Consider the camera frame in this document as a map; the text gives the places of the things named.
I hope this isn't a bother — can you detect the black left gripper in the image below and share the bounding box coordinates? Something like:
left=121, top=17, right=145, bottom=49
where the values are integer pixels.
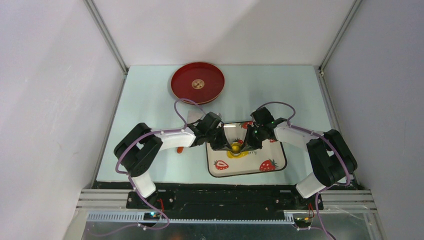
left=205, top=125, right=231, bottom=152

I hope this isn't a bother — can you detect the strawberry print tray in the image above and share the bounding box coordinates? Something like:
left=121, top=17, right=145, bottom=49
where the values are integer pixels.
left=206, top=139, right=287, bottom=178

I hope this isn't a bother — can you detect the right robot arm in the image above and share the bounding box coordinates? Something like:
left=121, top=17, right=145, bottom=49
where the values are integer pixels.
left=242, top=106, right=358, bottom=209

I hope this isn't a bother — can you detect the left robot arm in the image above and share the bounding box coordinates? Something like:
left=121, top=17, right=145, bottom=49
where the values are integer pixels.
left=113, top=112, right=232, bottom=208

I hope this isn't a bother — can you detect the red round plate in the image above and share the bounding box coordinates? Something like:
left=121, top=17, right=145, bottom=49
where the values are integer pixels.
left=170, top=62, right=226, bottom=105

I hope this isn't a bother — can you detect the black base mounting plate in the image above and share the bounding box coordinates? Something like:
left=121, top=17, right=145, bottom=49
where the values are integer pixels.
left=91, top=180, right=360, bottom=221

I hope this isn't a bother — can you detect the orange handled scraper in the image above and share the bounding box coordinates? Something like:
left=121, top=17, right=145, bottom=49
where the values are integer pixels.
left=176, top=147, right=184, bottom=154

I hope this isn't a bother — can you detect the aluminium frame rail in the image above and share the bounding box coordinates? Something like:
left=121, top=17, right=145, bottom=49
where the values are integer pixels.
left=76, top=189, right=377, bottom=224

